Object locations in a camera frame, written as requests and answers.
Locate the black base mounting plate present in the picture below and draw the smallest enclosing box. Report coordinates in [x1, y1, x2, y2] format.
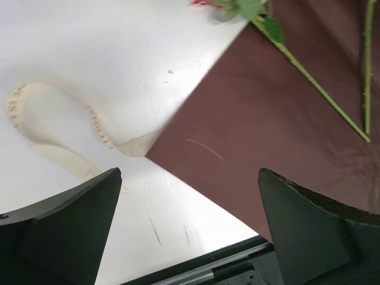
[126, 235, 284, 285]

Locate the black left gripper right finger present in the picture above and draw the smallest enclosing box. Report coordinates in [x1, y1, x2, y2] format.
[258, 168, 379, 284]

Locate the pale pink flower stem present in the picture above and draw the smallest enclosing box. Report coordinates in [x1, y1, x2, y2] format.
[189, 1, 371, 143]

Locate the small pink bud stem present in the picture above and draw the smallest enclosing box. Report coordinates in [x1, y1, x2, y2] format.
[363, 0, 376, 135]

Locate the red wrapping paper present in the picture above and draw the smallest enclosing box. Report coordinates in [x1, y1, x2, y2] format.
[147, 1, 379, 239]

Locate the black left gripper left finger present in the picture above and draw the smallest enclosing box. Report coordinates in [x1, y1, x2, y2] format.
[1, 168, 122, 284]

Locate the cream printed ribbon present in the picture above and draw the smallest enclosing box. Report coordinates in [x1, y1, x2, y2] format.
[4, 76, 166, 194]

